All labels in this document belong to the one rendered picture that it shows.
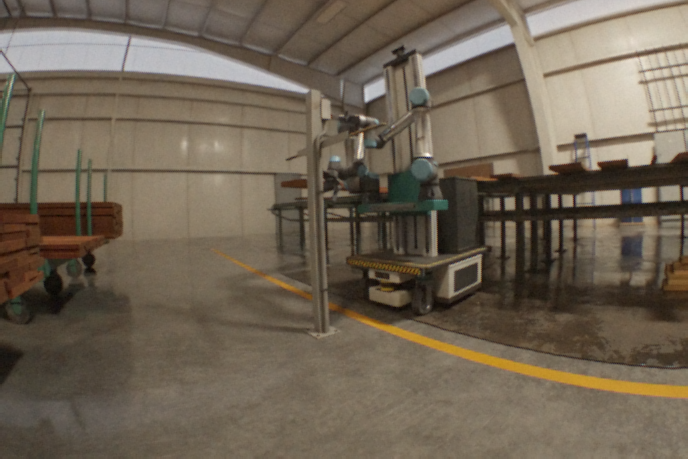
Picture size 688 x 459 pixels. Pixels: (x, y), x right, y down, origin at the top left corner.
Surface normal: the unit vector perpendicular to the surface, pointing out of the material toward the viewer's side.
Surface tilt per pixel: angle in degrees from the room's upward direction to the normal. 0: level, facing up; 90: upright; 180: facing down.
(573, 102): 87
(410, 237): 90
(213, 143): 88
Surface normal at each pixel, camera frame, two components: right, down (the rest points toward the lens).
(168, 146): 0.57, -0.07
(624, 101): -0.84, -0.01
